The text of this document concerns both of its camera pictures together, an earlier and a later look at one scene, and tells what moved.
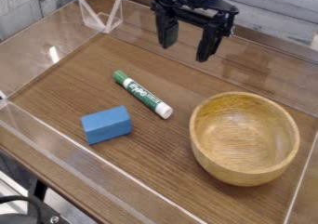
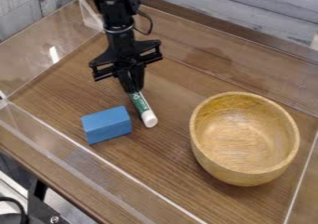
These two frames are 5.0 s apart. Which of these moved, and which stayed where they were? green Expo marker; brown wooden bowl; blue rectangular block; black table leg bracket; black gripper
Moved: black gripper; green Expo marker
Stayed: blue rectangular block; brown wooden bowl; black table leg bracket
